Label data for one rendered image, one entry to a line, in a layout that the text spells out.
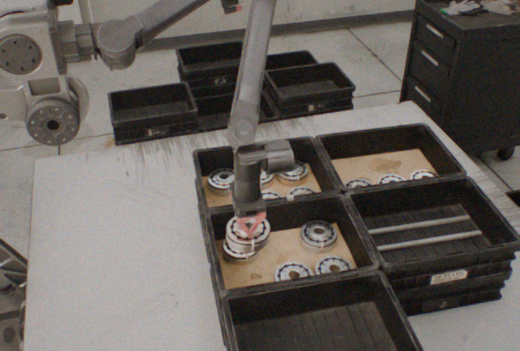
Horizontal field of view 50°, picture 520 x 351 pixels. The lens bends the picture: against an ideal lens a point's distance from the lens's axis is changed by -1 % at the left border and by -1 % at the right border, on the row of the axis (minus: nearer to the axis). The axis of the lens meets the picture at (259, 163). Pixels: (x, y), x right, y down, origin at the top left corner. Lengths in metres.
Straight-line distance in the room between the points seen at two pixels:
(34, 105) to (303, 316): 0.89
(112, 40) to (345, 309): 0.84
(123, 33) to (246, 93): 0.29
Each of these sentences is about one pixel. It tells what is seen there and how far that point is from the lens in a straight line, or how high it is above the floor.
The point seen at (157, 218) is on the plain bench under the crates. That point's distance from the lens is 1.90.
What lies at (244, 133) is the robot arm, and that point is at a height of 1.30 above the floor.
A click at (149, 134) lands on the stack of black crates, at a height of 0.50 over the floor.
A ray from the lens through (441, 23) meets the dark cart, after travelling 3.00.
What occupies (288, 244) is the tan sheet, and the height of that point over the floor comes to 0.83.
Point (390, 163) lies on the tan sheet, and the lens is 1.94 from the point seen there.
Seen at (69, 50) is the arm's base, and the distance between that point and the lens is 1.26.
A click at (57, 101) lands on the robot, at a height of 1.20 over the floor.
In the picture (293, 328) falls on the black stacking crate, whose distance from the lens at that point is 1.41.
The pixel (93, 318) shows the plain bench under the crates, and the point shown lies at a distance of 1.66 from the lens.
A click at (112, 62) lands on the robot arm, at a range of 1.28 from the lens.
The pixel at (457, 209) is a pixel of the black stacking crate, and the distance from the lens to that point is 1.81.
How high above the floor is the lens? 1.96
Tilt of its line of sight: 37 degrees down
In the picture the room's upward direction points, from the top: straight up
